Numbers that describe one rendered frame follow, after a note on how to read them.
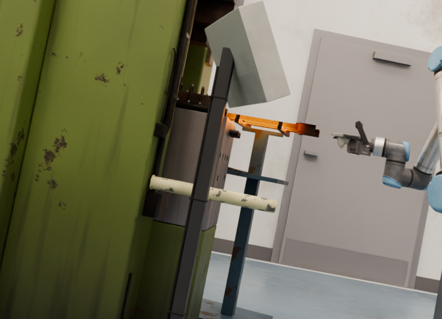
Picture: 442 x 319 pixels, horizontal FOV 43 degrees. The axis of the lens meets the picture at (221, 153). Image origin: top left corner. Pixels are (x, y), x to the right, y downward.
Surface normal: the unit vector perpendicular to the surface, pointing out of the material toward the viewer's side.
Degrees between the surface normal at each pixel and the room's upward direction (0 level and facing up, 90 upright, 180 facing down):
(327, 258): 90
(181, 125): 90
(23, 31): 90
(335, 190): 90
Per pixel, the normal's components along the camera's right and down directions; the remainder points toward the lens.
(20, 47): -0.11, -0.06
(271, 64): 0.31, 0.03
